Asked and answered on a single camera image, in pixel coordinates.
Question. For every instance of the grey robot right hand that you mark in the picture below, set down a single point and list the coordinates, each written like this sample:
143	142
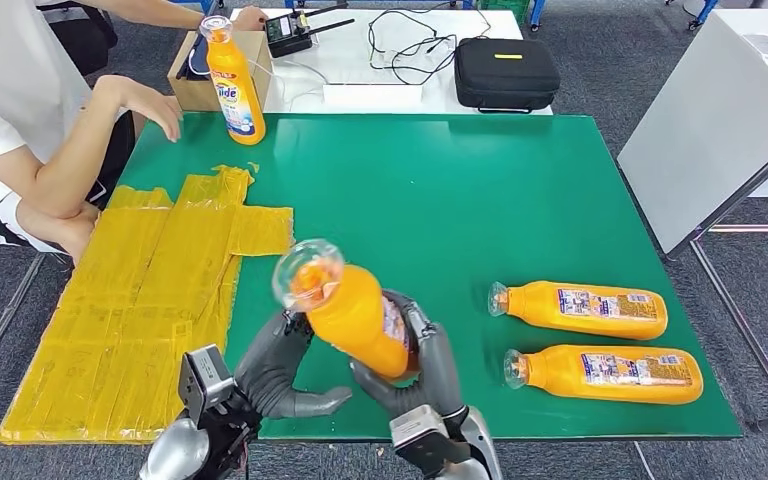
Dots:
440	378

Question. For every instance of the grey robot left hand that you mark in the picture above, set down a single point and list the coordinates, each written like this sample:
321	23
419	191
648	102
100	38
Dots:
268	384

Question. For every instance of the orange detergent bottle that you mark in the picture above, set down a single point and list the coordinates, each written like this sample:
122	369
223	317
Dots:
357	318
536	310
238	79
550	379

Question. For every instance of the yellow taped cardboard mat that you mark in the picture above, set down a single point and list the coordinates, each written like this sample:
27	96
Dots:
92	331

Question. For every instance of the white power strip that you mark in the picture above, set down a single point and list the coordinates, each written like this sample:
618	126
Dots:
371	95

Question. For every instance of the brown cardboard box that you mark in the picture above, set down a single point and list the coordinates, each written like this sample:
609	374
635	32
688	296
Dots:
185	93

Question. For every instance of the black carrying case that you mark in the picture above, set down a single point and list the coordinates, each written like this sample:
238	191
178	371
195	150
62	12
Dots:
503	76

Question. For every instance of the black radio with antennas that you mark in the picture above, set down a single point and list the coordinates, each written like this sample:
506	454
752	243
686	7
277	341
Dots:
284	38

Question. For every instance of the white table with metal legs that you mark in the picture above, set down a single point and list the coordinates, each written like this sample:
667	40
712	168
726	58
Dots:
708	119

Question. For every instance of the green crate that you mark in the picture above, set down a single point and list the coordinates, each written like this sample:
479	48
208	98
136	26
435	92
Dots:
506	8

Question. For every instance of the blue metal rack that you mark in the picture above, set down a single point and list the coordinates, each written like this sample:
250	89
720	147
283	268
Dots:
538	13

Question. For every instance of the black office chair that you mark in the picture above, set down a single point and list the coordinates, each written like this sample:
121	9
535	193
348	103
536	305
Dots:
89	36

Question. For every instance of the person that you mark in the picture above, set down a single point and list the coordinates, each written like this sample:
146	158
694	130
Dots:
0	99

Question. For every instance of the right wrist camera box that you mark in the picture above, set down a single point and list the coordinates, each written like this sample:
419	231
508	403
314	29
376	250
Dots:
420	430

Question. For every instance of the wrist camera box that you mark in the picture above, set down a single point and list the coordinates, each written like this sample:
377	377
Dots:
205	381
420	430

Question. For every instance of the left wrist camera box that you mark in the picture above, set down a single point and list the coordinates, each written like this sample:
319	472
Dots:
205	381

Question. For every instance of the grey metal seat frame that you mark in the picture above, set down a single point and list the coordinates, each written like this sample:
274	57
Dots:
4	326

